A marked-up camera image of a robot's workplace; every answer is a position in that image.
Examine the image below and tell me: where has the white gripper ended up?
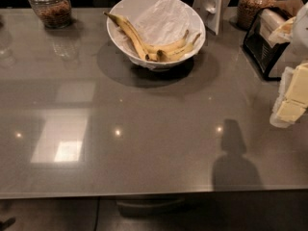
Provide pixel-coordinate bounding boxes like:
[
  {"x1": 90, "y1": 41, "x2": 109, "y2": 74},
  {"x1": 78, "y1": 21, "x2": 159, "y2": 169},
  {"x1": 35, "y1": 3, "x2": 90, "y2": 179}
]
[{"x1": 269, "y1": 64, "x2": 308, "y2": 128}]

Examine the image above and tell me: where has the long yellow banana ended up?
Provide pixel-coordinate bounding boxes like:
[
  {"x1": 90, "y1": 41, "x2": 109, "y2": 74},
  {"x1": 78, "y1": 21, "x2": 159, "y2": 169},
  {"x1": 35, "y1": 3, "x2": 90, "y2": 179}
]
[{"x1": 104, "y1": 12, "x2": 149, "y2": 61}]

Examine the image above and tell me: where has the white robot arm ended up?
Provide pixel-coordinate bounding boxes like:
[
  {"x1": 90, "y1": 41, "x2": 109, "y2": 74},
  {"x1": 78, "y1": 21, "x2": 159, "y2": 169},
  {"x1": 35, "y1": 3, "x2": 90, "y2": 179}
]
[{"x1": 269, "y1": 3, "x2": 308, "y2": 128}]

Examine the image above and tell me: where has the front yellow banana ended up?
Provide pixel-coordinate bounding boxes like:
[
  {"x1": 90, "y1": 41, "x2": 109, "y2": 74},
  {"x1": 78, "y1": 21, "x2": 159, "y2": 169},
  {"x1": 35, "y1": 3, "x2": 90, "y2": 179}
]
[{"x1": 156, "y1": 34, "x2": 201, "y2": 63}]

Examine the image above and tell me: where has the middle yellow banana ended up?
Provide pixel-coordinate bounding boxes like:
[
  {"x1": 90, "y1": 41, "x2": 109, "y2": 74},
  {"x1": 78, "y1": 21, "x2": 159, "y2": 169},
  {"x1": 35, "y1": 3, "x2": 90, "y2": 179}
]
[{"x1": 144, "y1": 30, "x2": 189, "y2": 53}]

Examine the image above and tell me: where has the white ceramic bowl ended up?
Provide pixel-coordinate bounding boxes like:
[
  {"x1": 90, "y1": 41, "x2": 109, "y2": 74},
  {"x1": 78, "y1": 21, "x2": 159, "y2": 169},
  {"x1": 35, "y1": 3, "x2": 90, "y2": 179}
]
[{"x1": 106, "y1": 0, "x2": 207, "y2": 71}]

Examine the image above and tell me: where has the white paper bowl liner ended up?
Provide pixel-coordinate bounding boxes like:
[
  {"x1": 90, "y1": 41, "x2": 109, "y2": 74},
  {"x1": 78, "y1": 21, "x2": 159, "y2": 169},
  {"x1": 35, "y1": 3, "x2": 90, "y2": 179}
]
[{"x1": 113, "y1": 0, "x2": 197, "y2": 69}]

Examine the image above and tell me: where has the brown paper bag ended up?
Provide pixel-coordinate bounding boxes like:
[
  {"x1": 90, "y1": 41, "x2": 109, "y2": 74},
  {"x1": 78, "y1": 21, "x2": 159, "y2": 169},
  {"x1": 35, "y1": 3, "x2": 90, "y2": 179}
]
[{"x1": 273, "y1": 0, "x2": 304, "y2": 17}]

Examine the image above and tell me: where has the right glass jar with cereal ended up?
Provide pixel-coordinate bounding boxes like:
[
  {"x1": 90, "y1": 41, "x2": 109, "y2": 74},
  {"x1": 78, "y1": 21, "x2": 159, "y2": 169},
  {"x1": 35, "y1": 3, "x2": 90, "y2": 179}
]
[{"x1": 237, "y1": 0, "x2": 278, "y2": 30}]

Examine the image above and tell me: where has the glass jar with cereal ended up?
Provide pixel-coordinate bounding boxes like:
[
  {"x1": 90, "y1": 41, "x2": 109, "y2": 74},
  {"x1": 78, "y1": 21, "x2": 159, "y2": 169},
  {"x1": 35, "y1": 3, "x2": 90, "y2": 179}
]
[
  {"x1": 28, "y1": 0, "x2": 71, "y2": 29},
  {"x1": 237, "y1": 0, "x2": 278, "y2": 30}
]

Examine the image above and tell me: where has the left glass jar with cereal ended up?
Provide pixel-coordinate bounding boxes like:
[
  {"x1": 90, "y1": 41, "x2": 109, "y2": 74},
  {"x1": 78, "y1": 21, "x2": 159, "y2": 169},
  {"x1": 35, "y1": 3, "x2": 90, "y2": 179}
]
[{"x1": 28, "y1": 0, "x2": 71, "y2": 29}]

